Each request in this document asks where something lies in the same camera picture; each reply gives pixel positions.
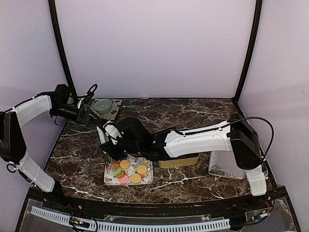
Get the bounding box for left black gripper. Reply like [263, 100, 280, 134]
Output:
[51, 103, 101, 125]

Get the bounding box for metal serving tongs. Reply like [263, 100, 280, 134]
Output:
[96, 126, 112, 168]

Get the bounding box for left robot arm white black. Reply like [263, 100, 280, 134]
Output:
[0, 84, 98, 211]

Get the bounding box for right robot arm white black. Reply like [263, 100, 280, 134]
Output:
[97, 114, 268, 210]

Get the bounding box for brown round cookie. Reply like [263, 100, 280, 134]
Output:
[112, 160, 120, 170]

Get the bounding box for green macaron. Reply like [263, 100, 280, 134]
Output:
[112, 168, 122, 175]

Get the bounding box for green ceramic bowl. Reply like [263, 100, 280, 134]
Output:
[93, 99, 112, 114]

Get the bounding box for floral rectangular tray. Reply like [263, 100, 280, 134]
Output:
[104, 155, 154, 186]

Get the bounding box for floral square coaster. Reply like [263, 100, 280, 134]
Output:
[89, 99, 123, 120]

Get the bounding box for chocolate chip cookie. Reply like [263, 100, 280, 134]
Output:
[116, 171, 126, 179]

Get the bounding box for pink macaron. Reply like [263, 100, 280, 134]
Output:
[118, 175, 129, 185]

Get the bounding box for round waffle cookie right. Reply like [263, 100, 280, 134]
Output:
[136, 165, 148, 175]

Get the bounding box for round waffle cookie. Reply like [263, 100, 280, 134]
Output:
[136, 165, 148, 175]
[130, 173, 142, 184]

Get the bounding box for round waffle cookie bottom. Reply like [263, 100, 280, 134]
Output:
[130, 173, 142, 184]

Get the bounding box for gold cookie tin box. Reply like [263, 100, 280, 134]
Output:
[158, 153, 200, 169]

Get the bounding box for silver tin lid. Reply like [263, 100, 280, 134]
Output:
[208, 151, 245, 180]

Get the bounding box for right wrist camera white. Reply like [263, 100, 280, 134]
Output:
[97, 119, 122, 144]

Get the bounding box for white cable duct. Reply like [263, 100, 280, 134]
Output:
[30, 206, 231, 232]

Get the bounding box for left black frame post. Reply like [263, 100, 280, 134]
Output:
[48, 0, 78, 105]

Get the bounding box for black frame post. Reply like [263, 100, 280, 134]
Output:
[48, 0, 78, 105]
[232, 0, 263, 105]

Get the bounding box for right black frame post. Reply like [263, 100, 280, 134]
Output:
[232, 0, 263, 105]

